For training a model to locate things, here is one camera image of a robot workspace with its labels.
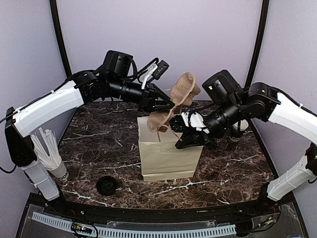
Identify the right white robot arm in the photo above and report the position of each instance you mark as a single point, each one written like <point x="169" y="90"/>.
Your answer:
<point x="267" y="104"/>

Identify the cream paper bag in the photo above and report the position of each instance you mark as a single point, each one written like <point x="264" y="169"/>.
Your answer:
<point x="160" y="159"/>

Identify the right black frame post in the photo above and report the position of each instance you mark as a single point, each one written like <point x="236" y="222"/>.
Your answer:
<point x="258" y="43"/>

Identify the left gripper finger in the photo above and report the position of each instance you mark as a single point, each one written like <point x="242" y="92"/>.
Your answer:
<point x="163" y="106"/>
<point x="161" y="97"/>

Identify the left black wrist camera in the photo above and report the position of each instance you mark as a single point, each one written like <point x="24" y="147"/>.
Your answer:
<point x="117" y="63"/>

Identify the black plastic cup lid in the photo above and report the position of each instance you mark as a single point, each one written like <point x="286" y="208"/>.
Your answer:
<point x="106" y="185"/>

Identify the left black frame post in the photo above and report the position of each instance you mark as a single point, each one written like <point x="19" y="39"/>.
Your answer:
<point x="59" y="37"/>

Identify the white slotted cable duct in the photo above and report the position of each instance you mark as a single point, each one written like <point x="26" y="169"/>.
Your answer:
<point x="125" y="230"/>

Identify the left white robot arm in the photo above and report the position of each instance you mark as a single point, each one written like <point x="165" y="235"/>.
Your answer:
<point x="81" y="88"/>

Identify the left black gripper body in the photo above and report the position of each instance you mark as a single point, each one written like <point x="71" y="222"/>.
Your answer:
<point x="145" y="102"/>

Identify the white cup with straws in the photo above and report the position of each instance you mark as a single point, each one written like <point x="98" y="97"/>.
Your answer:
<point x="50" y="158"/>

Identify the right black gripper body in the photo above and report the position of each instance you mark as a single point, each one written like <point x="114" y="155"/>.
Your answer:
<point x="211" y="143"/>

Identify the brown cardboard cup carrier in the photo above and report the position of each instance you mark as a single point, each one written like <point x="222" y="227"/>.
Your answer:
<point x="183" y="92"/>

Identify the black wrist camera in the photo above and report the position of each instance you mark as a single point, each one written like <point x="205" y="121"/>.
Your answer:
<point x="117" y="63"/>
<point x="220" y="86"/>

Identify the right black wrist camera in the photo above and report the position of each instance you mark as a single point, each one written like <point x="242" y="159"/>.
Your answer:
<point x="220" y="86"/>

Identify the black frame post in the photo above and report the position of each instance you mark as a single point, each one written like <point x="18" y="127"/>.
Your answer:
<point x="258" y="43"/>
<point x="59" y="37"/>

